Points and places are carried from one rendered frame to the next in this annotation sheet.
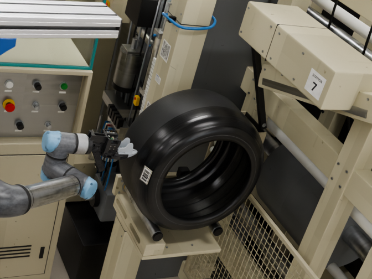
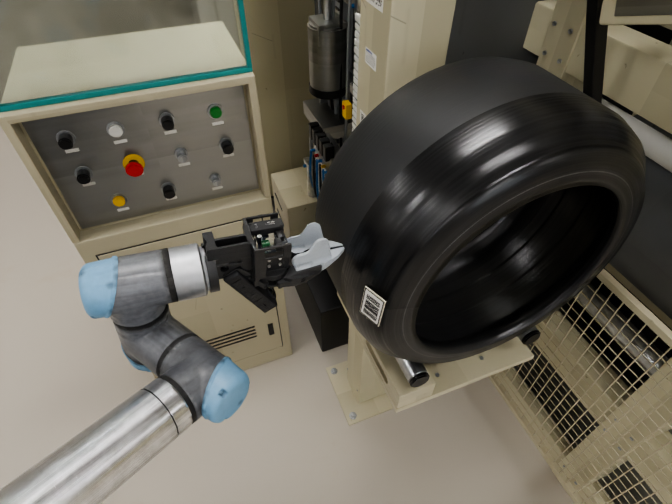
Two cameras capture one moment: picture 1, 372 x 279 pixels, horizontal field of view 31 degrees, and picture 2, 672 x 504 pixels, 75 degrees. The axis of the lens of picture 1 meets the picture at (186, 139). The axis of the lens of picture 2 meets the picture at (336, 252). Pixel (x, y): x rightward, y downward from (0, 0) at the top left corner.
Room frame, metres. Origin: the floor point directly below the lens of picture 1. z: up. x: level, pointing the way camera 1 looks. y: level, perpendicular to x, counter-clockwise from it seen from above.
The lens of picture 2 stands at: (1.68, 0.08, 1.73)
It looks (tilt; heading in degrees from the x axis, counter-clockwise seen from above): 46 degrees down; 12
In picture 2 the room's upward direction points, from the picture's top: straight up
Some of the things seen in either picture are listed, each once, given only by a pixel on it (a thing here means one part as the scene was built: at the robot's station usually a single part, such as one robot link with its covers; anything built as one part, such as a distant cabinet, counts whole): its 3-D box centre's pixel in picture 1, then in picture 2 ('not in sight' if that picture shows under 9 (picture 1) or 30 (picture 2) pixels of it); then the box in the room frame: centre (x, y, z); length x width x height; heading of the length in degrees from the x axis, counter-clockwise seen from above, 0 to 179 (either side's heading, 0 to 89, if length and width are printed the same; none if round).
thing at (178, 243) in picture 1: (166, 226); (429, 322); (2.37, -0.03, 0.80); 0.37 x 0.36 x 0.02; 123
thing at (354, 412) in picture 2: not in sight; (366, 384); (2.57, 0.13, 0.01); 0.27 x 0.27 x 0.02; 33
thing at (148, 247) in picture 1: (138, 221); (380, 330); (2.29, 0.09, 0.83); 0.36 x 0.09 x 0.06; 33
